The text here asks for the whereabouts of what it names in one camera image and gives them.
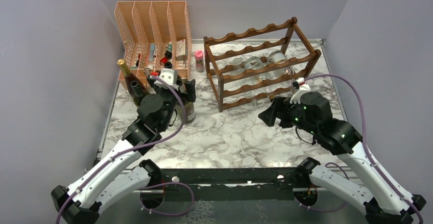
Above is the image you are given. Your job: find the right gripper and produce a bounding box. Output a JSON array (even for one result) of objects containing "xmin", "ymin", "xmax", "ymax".
[{"xmin": 258, "ymin": 95, "xmax": 318, "ymax": 135}]

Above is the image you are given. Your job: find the green wine bottle brown label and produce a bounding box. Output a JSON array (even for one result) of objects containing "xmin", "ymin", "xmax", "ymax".
[{"xmin": 164, "ymin": 61, "xmax": 173, "ymax": 69}]

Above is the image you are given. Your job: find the clear glass bottle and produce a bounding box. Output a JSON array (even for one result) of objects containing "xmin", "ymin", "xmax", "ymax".
[
  {"xmin": 244, "ymin": 56, "xmax": 276, "ymax": 102},
  {"xmin": 143, "ymin": 68, "xmax": 152, "ymax": 80},
  {"xmin": 231, "ymin": 58, "xmax": 258, "ymax": 107}
]

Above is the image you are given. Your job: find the brown wooden wine rack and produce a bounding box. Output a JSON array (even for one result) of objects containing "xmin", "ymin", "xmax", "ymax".
[{"xmin": 203, "ymin": 16, "xmax": 322, "ymax": 113}]

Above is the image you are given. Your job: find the dark bottle white label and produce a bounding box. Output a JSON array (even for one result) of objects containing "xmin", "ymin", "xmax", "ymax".
[{"xmin": 131, "ymin": 81, "xmax": 150, "ymax": 107}]

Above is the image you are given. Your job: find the red wine bottle gold cap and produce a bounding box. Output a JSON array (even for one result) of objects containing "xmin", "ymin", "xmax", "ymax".
[{"xmin": 117, "ymin": 59, "xmax": 148, "ymax": 96}]

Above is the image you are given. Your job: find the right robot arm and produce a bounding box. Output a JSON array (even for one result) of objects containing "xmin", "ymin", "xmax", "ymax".
[{"xmin": 258, "ymin": 92, "xmax": 426, "ymax": 223}]

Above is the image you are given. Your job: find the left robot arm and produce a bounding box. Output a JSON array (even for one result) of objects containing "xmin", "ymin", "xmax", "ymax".
[{"xmin": 51, "ymin": 75, "xmax": 186, "ymax": 223}]

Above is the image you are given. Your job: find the red capped small bottle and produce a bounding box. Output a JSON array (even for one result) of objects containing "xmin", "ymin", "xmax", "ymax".
[{"xmin": 160, "ymin": 41, "xmax": 172, "ymax": 66}]

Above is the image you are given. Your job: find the clear bottle with cork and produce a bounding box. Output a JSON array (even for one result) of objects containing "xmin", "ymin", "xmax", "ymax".
[{"xmin": 267, "ymin": 50, "xmax": 298, "ymax": 85}]

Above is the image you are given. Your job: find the small white box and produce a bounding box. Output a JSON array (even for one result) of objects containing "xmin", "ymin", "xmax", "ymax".
[{"xmin": 176, "ymin": 39, "xmax": 188, "ymax": 61}]

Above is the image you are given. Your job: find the pink capped jar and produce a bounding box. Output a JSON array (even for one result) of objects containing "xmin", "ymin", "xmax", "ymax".
[{"xmin": 194, "ymin": 50, "xmax": 205, "ymax": 72}]

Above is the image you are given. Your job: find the orange plastic file organizer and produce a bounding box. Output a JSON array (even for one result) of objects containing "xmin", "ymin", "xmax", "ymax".
[{"xmin": 114, "ymin": 1, "xmax": 192, "ymax": 84}]

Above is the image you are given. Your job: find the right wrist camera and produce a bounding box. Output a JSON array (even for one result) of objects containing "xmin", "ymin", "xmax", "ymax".
[{"xmin": 290, "ymin": 77, "xmax": 311, "ymax": 104}]

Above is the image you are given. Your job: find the black mounting rail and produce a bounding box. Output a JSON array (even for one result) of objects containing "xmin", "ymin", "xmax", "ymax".
[{"xmin": 139, "ymin": 167, "xmax": 312, "ymax": 204}]

